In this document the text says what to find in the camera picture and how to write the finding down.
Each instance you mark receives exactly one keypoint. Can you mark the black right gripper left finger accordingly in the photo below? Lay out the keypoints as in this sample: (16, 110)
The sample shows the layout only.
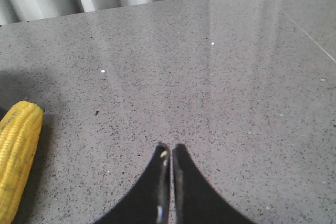
(148, 201)

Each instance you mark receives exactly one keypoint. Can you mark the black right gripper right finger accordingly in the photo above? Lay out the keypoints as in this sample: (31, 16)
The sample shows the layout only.
(196, 201)

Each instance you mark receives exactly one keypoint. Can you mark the yellow corn cob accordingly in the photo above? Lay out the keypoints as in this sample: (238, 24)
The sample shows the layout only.
(20, 130)

